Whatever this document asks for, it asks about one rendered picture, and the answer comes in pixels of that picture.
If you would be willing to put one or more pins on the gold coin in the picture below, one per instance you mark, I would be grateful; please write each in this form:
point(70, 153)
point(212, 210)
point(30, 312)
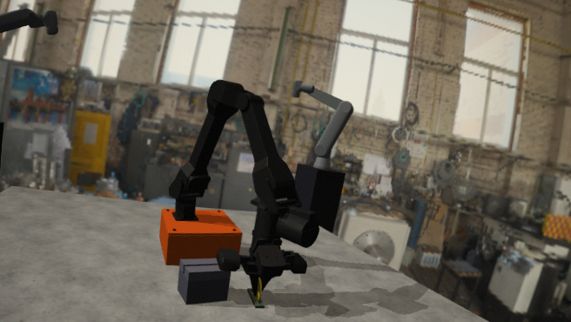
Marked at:
point(259, 290)

